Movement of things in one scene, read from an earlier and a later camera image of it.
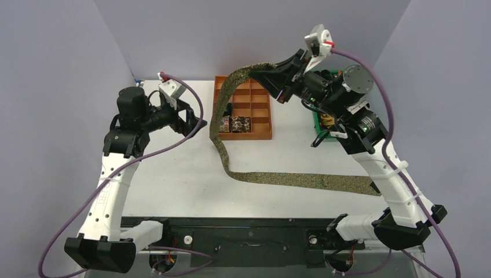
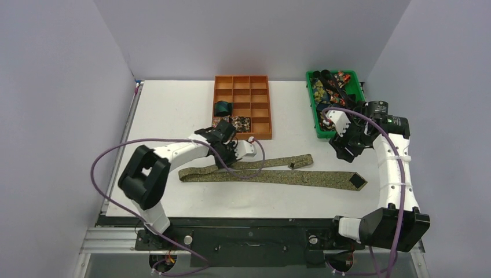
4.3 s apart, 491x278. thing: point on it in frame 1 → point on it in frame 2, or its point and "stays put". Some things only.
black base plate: [248, 242] stays put
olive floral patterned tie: [362, 185] → [286, 169]
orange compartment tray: [249, 98] stays put
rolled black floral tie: [241, 124] stays put
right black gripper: [290, 80] → [345, 146]
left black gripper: [178, 124] → [233, 159]
